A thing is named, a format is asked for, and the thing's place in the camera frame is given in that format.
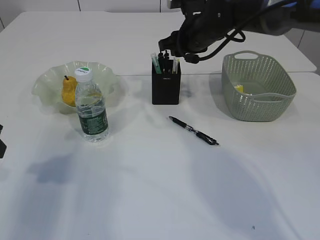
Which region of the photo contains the green wavy glass plate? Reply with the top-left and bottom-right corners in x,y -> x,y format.
31,61 -> 126,115

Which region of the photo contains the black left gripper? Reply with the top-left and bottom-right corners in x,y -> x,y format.
0,125 -> 7,159

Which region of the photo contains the mint green utility knife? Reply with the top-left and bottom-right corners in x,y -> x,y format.
150,52 -> 162,74

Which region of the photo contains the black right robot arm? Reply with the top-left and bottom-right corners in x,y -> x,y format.
158,0 -> 320,64

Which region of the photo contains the yellow-green pen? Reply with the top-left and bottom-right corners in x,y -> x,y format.
171,56 -> 180,74

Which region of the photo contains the yellow pear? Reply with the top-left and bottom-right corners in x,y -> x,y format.
61,75 -> 78,107

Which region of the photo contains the black square pen holder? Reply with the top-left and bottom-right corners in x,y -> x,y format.
151,63 -> 181,105

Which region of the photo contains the yellow utility knife packaging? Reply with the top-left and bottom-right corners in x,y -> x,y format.
234,84 -> 252,96

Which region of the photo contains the clear water bottle green label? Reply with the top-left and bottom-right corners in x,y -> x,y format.
74,67 -> 109,143

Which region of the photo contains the black blue gel pen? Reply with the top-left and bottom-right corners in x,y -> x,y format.
164,50 -> 171,74

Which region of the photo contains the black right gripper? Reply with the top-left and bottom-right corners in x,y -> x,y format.
158,14 -> 215,57

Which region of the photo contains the green perforated plastic basket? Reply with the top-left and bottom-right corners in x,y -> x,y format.
221,50 -> 297,122

